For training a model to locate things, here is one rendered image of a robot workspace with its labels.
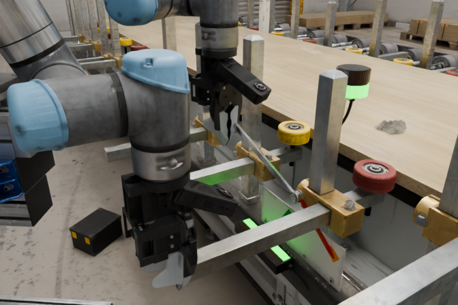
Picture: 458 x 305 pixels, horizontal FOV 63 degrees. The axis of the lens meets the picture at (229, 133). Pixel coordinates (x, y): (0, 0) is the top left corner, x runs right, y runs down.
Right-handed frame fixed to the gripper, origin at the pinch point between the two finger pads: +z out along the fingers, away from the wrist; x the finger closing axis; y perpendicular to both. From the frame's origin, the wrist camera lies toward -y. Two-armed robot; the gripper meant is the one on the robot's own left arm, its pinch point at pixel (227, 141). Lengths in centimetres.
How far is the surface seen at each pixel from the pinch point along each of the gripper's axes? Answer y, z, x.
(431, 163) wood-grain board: -36.2, 2.0, -22.3
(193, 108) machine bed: 68, 24, -57
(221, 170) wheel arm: 1.3, 7.5, 0.7
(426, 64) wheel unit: -11, 3, -121
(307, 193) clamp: -19.6, 5.8, -1.3
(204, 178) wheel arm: 2.5, 8.1, 5.0
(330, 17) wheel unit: 46, -10, -142
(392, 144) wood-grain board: -27.0, 2.1, -26.2
